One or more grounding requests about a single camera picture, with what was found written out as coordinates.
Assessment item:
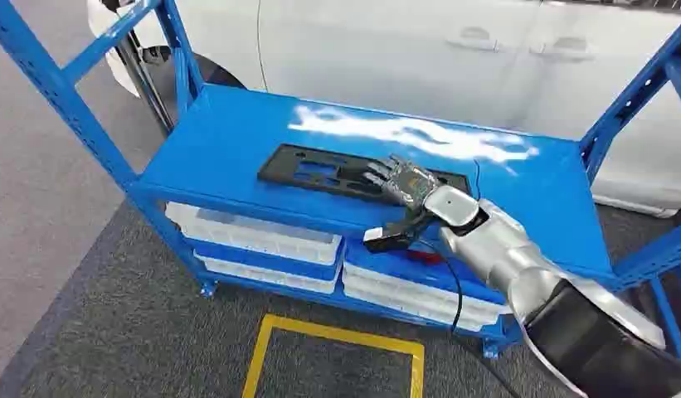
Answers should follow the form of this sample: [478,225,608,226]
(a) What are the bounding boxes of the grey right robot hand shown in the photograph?
[363,154,442,222]

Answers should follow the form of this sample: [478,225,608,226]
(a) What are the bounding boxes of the black plastic panel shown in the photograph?
[256,143,472,206]

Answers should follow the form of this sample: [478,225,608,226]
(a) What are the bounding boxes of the small red item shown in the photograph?
[408,250,445,266]

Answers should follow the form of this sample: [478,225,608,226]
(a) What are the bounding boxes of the blue plastic bin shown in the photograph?
[183,237,346,282]
[344,241,506,307]

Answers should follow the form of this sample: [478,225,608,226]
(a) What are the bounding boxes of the white plastic tray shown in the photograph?
[165,201,344,267]
[194,251,341,295]
[341,262,512,334]

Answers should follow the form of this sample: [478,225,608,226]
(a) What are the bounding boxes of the white car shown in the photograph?
[87,0,681,219]

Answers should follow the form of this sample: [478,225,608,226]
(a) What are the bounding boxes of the blue metal shelf cart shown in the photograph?
[0,0,681,364]

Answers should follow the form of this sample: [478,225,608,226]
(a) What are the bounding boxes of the yellow floor tape square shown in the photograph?
[241,313,426,398]

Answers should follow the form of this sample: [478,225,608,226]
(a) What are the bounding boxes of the dark metal pole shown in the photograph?
[113,30,175,136]

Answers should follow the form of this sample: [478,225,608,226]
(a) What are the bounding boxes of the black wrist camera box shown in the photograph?
[362,218,429,255]

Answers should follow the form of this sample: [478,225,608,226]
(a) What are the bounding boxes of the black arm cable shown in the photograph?
[419,239,465,335]

